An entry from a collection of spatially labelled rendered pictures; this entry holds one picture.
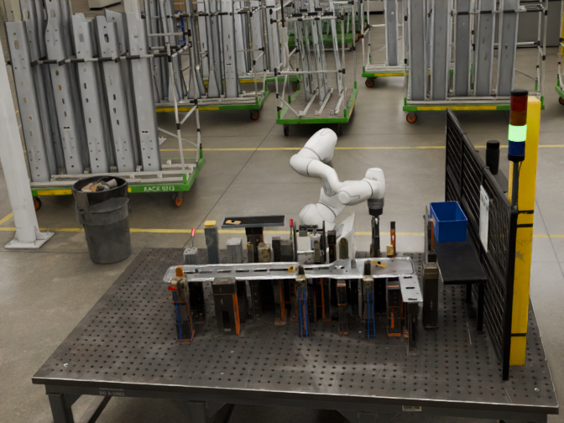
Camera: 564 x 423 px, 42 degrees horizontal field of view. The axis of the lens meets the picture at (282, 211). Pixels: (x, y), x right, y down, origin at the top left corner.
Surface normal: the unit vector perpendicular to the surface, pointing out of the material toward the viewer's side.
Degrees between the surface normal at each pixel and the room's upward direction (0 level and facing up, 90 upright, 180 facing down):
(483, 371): 0
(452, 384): 0
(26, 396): 0
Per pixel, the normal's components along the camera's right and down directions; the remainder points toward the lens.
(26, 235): -0.18, 0.36
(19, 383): -0.07, -0.93
